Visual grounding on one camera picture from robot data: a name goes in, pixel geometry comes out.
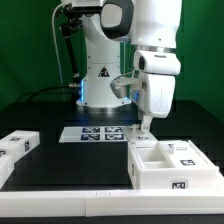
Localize white cabinet door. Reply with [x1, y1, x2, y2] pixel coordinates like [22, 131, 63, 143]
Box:
[158, 141, 212, 169]
[122, 124, 157, 142]

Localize white cabinet body box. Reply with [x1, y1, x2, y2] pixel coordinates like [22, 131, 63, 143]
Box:
[128, 141, 223, 190]

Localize black cable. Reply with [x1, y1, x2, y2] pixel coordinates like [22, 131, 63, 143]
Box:
[15, 84, 83, 103]

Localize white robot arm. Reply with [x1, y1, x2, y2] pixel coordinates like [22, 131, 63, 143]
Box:
[61, 0, 182, 132]

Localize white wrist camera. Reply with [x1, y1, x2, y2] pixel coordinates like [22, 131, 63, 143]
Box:
[110, 72, 139, 99]

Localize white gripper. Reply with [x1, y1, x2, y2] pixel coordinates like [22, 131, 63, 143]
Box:
[132, 50, 181, 131]

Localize white cable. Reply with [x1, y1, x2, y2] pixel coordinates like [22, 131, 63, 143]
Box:
[51, 2, 68, 101]

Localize white marker base sheet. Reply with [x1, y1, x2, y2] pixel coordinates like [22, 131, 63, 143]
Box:
[59, 126, 126, 143]

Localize white frame rail fence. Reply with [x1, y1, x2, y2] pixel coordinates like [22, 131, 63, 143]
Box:
[0, 153, 224, 218]

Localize white block with markers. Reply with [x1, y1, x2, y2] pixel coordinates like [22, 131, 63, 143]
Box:
[0, 130, 40, 160]

